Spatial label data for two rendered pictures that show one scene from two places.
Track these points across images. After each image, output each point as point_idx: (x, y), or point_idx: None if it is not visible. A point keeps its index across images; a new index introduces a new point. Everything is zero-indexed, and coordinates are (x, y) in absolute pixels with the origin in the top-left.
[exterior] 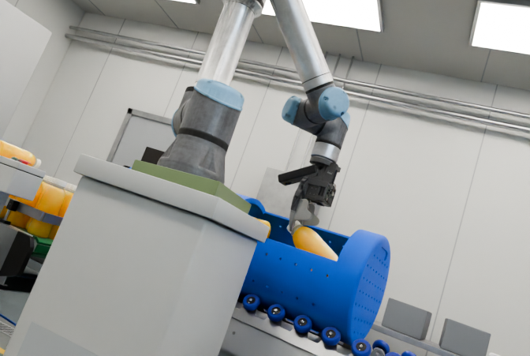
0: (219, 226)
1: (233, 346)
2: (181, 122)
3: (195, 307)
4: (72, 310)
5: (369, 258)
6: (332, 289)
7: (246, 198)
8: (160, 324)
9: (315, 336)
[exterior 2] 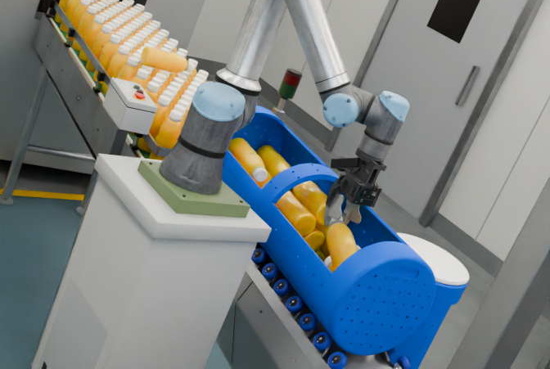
0: (176, 239)
1: (256, 323)
2: None
3: (163, 295)
4: (87, 276)
5: (361, 279)
6: (322, 299)
7: (308, 175)
8: (123, 306)
9: None
